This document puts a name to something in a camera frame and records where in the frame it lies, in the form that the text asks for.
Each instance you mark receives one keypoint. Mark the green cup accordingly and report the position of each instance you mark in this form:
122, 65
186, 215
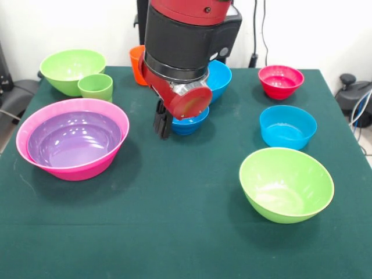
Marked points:
96, 87

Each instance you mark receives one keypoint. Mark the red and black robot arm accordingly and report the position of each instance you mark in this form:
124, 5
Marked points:
180, 43

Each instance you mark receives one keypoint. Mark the small dark blue bowl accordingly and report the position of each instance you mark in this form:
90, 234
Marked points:
189, 126

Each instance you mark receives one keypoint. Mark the small pink bowl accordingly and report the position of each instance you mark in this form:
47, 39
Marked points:
280, 87

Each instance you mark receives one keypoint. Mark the purple bowl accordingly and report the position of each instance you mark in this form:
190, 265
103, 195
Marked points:
75, 145

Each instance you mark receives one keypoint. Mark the dark green table cloth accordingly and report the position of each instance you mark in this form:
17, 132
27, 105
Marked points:
174, 232

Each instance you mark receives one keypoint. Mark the orange cup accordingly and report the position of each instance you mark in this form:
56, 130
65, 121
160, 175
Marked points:
135, 67

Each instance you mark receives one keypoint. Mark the green bowl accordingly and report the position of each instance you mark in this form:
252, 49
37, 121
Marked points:
67, 67
284, 186

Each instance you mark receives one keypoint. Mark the light blue straight-sided bowl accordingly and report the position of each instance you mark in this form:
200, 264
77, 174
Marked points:
287, 136

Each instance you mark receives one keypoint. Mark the large pink bowl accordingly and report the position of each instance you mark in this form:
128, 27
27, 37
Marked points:
75, 174

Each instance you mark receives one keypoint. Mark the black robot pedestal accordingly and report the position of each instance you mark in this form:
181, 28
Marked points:
141, 23

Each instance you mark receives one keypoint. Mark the large blue bowl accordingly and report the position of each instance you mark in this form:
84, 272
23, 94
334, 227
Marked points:
221, 78

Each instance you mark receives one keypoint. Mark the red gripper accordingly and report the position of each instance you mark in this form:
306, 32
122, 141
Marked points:
189, 104

